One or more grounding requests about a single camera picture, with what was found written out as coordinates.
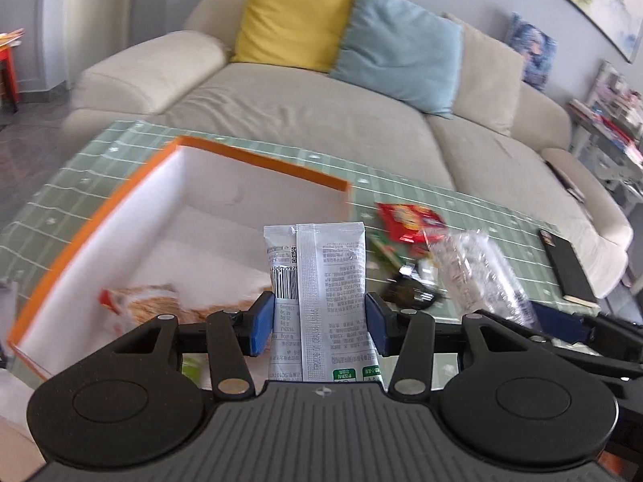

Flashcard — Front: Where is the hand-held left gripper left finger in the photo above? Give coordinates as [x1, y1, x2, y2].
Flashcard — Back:
[107, 292, 276, 399]

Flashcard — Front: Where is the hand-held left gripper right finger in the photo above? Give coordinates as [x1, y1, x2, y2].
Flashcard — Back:
[365, 292, 542, 398]

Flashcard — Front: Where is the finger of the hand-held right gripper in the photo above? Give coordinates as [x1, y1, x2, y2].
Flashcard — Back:
[530, 301, 643, 347]
[540, 339, 643, 383]

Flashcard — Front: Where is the dark snack packet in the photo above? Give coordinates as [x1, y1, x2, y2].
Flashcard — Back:
[384, 266, 445, 309]

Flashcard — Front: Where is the white snack packet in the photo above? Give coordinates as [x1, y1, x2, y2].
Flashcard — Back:
[264, 222, 385, 391]

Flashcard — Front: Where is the small green snack packet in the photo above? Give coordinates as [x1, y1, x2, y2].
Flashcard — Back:
[369, 235, 403, 268]

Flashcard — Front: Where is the green pea snack packet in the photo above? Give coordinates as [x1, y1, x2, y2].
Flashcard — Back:
[181, 355, 205, 390]

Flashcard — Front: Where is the clear sunflower seed packet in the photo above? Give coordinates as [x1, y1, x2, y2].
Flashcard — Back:
[426, 230, 541, 335]

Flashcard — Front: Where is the red snack packet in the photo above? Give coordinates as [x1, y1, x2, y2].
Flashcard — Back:
[376, 202, 447, 245]

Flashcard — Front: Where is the peanut packet with red edge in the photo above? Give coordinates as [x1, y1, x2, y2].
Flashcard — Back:
[99, 285, 262, 325]

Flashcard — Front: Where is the orange cardboard box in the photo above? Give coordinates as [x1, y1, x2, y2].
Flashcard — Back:
[7, 135, 352, 380]

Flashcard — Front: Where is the black notebook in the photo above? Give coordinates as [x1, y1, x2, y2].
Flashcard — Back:
[539, 228, 602, 308]

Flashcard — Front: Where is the book with dark cover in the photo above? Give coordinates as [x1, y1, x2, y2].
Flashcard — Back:
[545, 159, 586, 202]

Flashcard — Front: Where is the white desk shelf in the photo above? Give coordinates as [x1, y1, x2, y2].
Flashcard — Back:
[567, 60, 643, 199]

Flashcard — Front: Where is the row of books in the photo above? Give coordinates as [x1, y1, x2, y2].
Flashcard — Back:
[570, 60, 643, 167]

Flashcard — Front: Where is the beige sofa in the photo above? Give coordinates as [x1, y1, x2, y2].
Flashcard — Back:
[65, 0, 634, 302]

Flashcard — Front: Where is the beige pillow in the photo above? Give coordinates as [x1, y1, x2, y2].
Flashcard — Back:
[442, 12, 526, 137]

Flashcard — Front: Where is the printed blue pillow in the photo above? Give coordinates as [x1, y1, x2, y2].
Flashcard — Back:
[505, 12, 558, 92]

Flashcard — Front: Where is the light blue pillow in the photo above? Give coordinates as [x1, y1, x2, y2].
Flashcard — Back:
[329, 0, 464, 118]

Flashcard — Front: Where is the yellow pillow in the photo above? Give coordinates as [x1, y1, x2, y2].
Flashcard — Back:
[230, 0, 360, 74]

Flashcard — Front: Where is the framed landscape painting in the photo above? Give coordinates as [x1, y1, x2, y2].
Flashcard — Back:
[555, 0, 643, 63]

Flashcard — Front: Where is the red stool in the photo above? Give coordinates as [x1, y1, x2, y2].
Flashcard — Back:
[0, 45, 23, 114]

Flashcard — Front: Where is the grey door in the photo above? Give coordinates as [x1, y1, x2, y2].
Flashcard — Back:
[63, 0, 137, 88]

